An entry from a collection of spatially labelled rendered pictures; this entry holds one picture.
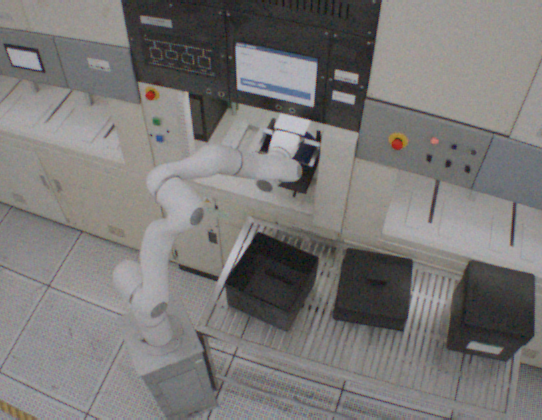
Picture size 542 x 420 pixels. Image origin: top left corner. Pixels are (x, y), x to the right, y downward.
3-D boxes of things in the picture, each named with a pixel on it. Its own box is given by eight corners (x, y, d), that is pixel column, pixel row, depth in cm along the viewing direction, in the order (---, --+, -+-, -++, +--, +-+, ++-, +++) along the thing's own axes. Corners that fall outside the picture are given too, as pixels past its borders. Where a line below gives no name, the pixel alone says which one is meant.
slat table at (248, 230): (212, 390, 274) (195, 330, 213) (251, 296, 308) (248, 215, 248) (453, 462, 249) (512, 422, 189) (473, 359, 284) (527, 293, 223)
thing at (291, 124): (254, 186, 233) (253, 132, 207) (270, 153, 244) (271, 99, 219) (309, 202, 228) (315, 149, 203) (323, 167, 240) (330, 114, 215)
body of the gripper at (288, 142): (265, 159, 207) (275, 139, 214) (291, 166, 205) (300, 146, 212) (265, 145, 201) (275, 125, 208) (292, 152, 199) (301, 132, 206)
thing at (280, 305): (257, 253, 235) (257, 230, 222) (317, 279, 228) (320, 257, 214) (225, 304, 220) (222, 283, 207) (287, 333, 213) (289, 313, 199)
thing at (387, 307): (332, 319, 217) (335, 304, 206) (342, 258, 234) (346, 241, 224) (403, 331, 213) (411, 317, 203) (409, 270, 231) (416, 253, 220)
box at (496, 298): (444, 350, 208) (463, 323, 188) (451, 290, 225) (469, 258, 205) (510, 363, 204) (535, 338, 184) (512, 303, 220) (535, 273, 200)
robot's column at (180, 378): (169, 427, 261) (138, 377, 200) (150, 380, 276) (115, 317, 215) (219, 406, 268) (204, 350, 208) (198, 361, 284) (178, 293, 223)
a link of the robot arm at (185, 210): (141, 289, 192) (168, 319, 185) (115, 297, 183) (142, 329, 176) (184, 171, 170) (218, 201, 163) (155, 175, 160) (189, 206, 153)
